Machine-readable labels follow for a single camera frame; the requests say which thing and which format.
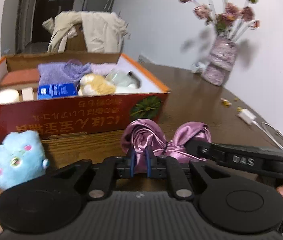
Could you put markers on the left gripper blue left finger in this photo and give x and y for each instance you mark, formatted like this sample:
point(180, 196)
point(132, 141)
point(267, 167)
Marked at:
point(131, 154)

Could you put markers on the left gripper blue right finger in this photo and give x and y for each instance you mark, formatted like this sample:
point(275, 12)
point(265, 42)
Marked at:
point(149, 159)

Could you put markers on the purple satin scrunchie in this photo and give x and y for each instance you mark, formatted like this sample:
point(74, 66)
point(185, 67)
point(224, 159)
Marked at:
point(142, 133)

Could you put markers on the clear plastic bag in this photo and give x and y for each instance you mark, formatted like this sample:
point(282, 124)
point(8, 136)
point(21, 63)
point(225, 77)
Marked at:
point(119, 78)

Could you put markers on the yellow white plush toy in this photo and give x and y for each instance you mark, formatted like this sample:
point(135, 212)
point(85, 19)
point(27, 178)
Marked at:
point(95, 85)

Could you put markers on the lavender fluffy towel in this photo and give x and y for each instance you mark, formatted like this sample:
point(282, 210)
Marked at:
point(102, 69)

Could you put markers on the blue tissue pack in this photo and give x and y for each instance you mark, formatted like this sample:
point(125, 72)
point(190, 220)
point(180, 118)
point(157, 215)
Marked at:
point(60, 90)

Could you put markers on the purple checked cloth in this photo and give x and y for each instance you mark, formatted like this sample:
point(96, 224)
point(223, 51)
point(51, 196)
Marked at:
point(63, 72)

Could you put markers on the light blue plush toy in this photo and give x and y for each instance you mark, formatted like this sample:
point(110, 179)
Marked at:
point(22, 158)

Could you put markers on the orange scouring sponge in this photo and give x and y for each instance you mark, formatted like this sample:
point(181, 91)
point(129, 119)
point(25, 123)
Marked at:
point(20, 77)

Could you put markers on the white charger plug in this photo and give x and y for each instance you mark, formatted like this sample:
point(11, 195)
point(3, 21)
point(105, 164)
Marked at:
point(249, 118)

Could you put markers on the red cardboard box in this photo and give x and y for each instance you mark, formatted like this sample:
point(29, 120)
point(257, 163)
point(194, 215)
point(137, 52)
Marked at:
point(81, 114)

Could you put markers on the small white bottle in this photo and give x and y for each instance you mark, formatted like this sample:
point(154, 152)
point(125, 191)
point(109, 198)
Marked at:
point(198, 68)

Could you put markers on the pink textured vase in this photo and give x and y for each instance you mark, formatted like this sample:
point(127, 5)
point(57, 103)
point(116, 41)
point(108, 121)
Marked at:
point(221, 60)

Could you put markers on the cream jacket on chair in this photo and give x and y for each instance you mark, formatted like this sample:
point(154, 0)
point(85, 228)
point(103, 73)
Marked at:
point(103, 32)

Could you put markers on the dried pink roses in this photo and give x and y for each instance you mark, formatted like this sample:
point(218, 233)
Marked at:
point(232, 22)

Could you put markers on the dark entrance door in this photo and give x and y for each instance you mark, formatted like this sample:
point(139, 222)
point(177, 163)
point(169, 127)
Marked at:
point(44, 10)

